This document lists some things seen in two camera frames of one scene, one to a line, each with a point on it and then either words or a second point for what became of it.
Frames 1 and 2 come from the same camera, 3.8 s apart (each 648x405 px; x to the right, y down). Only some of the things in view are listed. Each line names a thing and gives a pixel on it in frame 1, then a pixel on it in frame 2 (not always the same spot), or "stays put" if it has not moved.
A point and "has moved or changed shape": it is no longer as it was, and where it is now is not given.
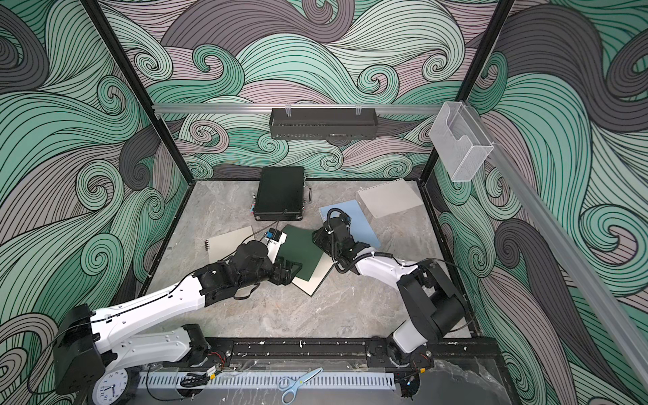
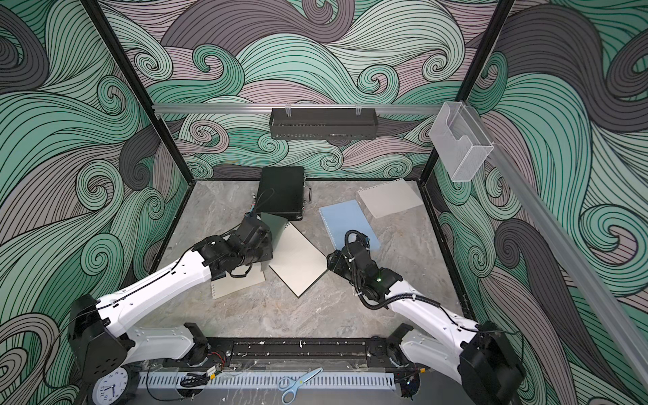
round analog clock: x=110 y=387 stays put
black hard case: x=280 y=194 stays put
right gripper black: x=320 y=237 to x=337 y=262
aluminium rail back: x=266 y=110 stays put
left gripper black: x=286 y=278 to x=267 y=250
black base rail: x=303 y=354 stays put
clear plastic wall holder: x=461 y=140 stays put
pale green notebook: x=390 y=197 stays put
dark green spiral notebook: x=299 y=245 has moved or changed shape
